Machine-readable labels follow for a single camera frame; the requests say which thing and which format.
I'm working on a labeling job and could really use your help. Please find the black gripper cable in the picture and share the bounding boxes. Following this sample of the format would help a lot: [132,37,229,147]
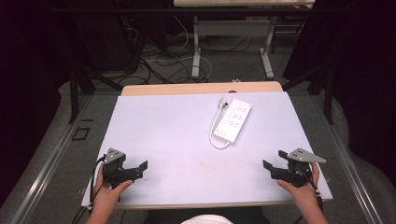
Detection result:
[72,156,107,224]
[293,167,325,224]

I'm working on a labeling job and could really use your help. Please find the tangle of floor cables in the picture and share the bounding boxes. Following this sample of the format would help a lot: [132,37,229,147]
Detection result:
[120,15,255,86]

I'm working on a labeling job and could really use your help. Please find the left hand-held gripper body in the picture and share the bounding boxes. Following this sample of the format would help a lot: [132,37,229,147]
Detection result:
[102,147,127,189]

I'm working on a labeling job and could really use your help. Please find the white power strip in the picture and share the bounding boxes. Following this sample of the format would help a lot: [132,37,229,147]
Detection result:
[213,98,253,144]

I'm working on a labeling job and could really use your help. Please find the black floor socket plate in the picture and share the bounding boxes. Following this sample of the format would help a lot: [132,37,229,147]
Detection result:
[71,126,92,142]

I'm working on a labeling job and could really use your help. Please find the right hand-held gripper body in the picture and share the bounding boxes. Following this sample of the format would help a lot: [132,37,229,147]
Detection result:
[270,147,327,189]

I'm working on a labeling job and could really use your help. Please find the person's white shirt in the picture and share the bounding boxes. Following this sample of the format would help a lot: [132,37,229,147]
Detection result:
[181,214,235,224]

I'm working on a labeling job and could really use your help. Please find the wooden table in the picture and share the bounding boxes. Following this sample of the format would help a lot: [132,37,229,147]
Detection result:
[120,80,284,97]

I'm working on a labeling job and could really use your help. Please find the person's right hand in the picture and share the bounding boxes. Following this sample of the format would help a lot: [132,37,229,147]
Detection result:
[276,161,322,214]

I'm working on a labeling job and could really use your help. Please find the desk with white legs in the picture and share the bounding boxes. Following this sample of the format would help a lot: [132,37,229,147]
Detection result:
[173,0,316,80]

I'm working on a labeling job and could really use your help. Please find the white power strip cable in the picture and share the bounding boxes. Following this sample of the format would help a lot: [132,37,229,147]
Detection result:
[208,104,233,150]

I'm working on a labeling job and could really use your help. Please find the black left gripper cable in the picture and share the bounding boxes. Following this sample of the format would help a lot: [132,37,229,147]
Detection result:
[72,156,107,224]

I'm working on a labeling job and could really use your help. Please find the black computer case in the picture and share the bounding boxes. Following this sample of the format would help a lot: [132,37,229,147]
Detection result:
[74,13,145,73]

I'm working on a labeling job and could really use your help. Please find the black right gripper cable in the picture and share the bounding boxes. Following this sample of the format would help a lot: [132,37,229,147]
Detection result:
[293,167,325,224]

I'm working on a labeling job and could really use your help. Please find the person's dark trousers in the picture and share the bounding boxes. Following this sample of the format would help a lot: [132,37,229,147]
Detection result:
[145,206,273,224]

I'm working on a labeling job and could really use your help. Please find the person's left hand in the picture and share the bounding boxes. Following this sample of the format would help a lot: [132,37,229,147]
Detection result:
[92,164,134,216]

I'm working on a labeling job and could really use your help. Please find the black metal stand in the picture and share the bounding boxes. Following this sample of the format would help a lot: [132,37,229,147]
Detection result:
[67,60,124,124]
[280,60,336,126]

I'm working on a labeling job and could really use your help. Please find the aluminium floor rail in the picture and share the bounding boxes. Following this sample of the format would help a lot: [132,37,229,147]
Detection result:
[311,94,385,224]
[8,93,95,224]

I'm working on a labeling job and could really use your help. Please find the dark curtain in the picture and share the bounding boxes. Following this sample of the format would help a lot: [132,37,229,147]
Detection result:
[0,0,76,208]
[281,0,396,180]

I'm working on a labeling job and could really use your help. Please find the white table mat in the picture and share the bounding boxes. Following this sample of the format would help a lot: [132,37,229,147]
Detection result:
[80,91,333,210]

